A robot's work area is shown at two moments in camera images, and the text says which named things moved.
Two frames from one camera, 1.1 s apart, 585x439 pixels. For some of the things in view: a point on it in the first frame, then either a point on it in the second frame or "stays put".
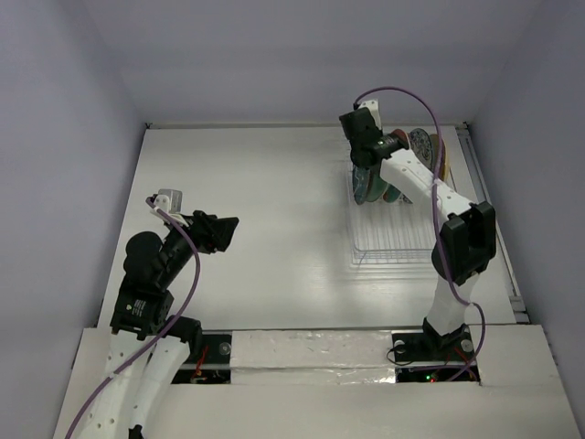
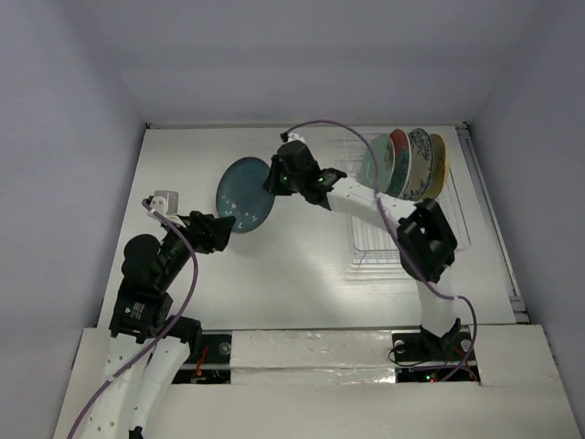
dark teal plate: [361, 184] to [241, 194]
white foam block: [311, 358] stays put
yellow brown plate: [445, 161] stays put
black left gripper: [212, 232] stays put
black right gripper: [357, 153] to [275, 173]
